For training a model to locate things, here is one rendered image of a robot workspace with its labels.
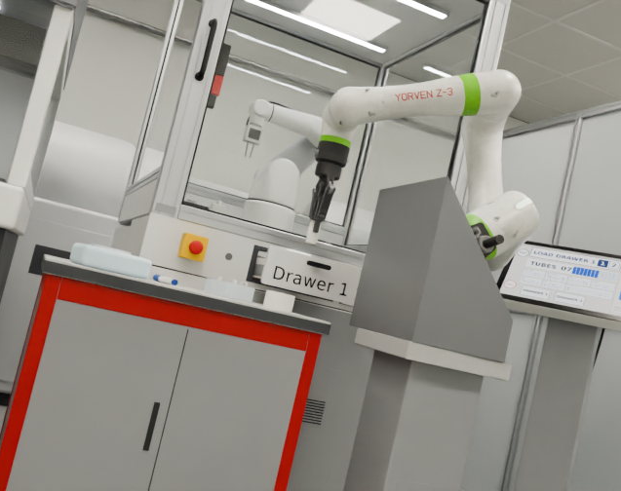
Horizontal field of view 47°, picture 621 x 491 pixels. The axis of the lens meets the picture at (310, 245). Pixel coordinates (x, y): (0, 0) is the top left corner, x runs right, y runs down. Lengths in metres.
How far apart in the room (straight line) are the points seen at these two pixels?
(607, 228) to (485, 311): 1.86
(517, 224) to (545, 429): 0.94
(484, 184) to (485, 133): 0.17
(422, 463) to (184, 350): 0.61
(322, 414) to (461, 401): 0.67
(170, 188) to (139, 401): 0.78
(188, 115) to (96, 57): 3.30
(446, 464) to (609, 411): 1.60
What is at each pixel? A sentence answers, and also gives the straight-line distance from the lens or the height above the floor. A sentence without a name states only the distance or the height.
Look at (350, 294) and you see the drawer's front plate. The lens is 2.11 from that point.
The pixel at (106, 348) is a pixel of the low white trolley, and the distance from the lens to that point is 1.51.
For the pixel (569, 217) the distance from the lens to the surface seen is 3.70.
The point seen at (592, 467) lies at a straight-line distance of 3.32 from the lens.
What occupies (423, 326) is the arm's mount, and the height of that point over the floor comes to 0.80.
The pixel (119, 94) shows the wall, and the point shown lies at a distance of 5.38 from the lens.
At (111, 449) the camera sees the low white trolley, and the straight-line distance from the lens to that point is 1.56.
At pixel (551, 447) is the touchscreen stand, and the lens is 2.57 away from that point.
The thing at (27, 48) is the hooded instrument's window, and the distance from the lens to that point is 1.90.
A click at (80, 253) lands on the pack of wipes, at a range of 1.52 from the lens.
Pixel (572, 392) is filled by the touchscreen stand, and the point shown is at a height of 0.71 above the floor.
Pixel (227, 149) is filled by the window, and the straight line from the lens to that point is 2.18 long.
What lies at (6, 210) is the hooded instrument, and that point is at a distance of 1.83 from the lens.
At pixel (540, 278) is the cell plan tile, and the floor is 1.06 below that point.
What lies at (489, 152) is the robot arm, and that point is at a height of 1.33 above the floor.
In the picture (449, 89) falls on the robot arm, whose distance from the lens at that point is 2.02.
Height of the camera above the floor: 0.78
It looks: 5 degrees up
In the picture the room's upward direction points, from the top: 13 degrees clockwise
